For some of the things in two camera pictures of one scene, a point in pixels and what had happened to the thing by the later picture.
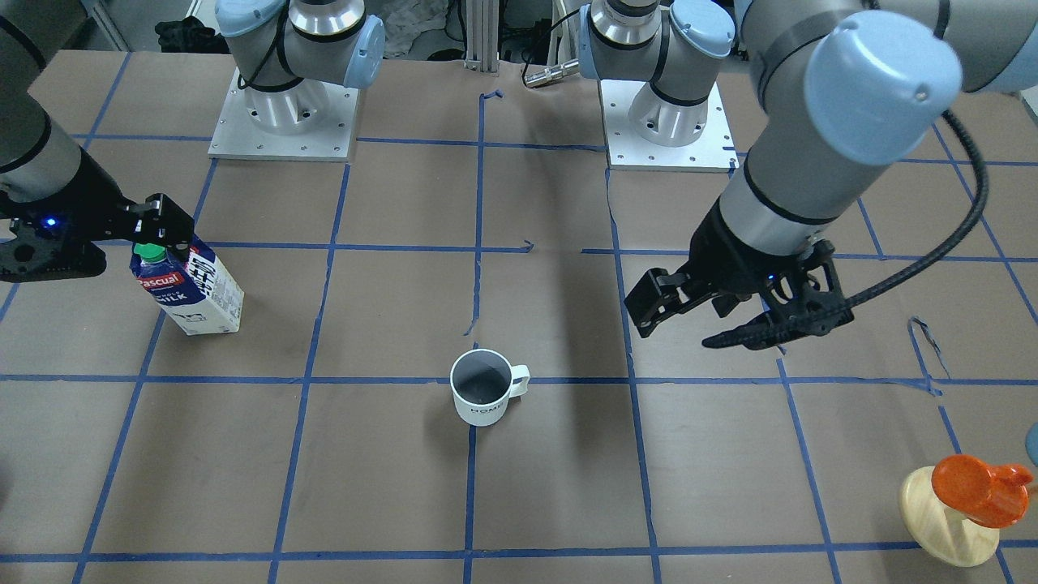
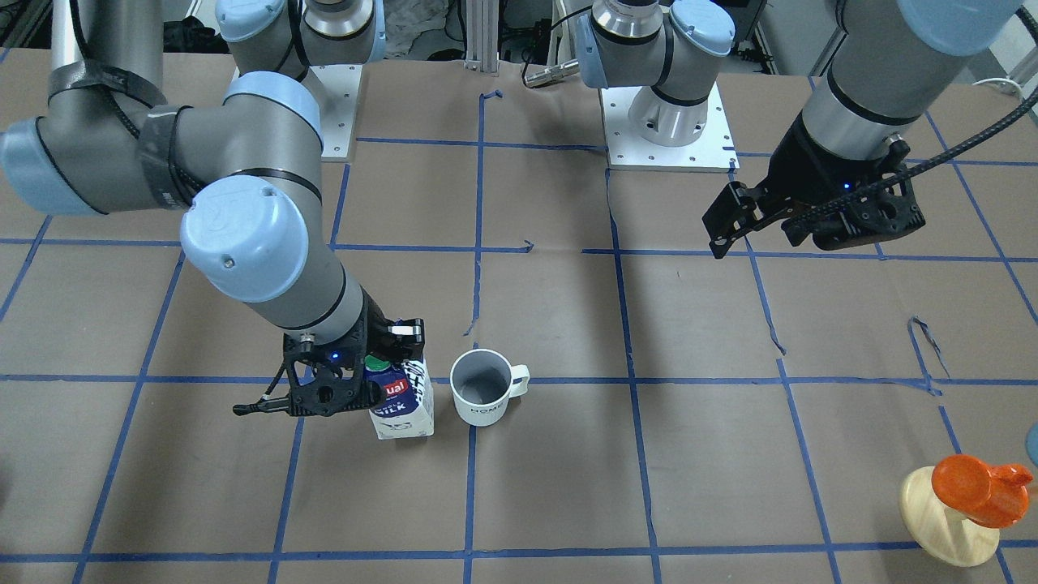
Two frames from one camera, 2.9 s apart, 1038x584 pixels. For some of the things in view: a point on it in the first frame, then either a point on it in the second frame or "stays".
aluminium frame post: x=482 y=36 stays
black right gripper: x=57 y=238 -> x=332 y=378
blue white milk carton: x=196 y=294 -> x=407 y=410
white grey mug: x=482 y=383 stays
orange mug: x=990 y=495 stays
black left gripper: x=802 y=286 -> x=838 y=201
